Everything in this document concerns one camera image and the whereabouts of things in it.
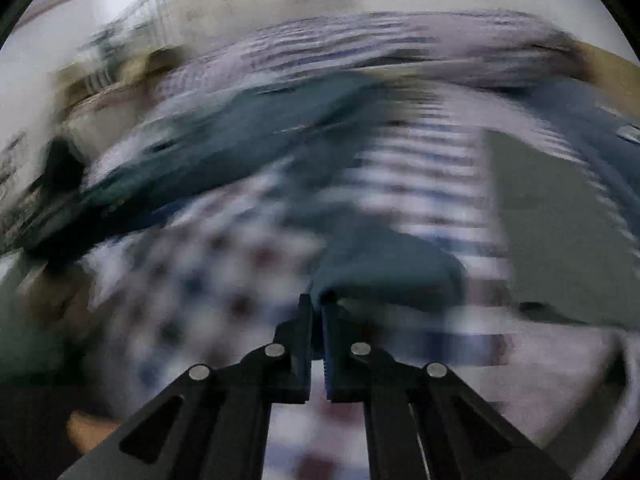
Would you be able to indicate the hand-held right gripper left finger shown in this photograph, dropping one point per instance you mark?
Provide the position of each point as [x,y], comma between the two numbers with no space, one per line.
[304,355]

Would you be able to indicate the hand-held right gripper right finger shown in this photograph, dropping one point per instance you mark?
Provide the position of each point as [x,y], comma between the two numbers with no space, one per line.
[331,355]

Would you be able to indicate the teal blue shirt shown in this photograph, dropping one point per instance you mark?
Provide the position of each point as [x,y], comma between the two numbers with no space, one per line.
[225,150]

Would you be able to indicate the checkered bed sheet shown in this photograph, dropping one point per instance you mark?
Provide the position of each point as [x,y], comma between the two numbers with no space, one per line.
[425,200]

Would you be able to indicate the folded grey-green cloth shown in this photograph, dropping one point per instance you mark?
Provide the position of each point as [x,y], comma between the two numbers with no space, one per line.
[560,230]

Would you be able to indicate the bunched checkered quilt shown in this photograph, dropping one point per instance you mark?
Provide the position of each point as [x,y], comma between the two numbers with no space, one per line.
[375,40]

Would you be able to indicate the cardboard box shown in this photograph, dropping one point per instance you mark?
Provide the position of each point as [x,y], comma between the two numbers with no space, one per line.
[155,62]

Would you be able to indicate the pineapple print curtain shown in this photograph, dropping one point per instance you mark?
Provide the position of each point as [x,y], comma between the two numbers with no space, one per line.
[250,0]

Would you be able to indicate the wooden bed frame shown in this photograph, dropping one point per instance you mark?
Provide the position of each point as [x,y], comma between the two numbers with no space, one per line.
[610,65]

